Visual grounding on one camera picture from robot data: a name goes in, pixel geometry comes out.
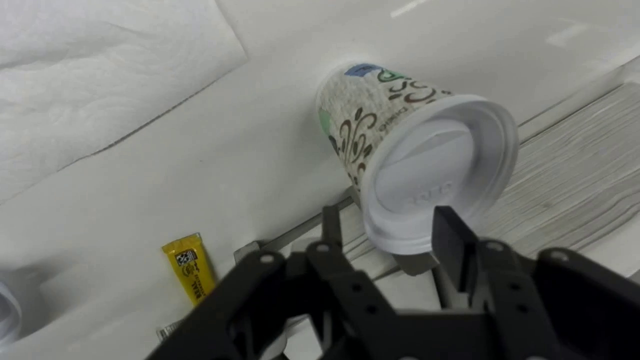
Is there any white plastic cup lid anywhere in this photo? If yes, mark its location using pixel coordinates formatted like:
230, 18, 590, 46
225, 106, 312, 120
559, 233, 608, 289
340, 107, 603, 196
359, 94, 521, 256

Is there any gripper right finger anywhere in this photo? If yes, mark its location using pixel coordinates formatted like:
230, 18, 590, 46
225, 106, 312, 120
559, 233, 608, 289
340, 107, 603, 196
432, 205, 640, 360

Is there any printed paper cup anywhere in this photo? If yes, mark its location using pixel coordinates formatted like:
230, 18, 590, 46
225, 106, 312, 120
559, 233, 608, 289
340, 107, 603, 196
315, 62, 457, 202

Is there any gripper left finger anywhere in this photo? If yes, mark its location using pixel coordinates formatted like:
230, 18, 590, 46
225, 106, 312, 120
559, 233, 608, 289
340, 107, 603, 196
145, 205, 399, 360

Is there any white paper towel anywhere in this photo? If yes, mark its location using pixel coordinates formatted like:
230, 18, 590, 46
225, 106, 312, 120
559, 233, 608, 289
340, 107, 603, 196
0, 0, 249, 206

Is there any yellow sachet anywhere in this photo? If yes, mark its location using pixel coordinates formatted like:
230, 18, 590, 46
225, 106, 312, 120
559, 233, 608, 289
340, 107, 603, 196
161, 232, 217, 307

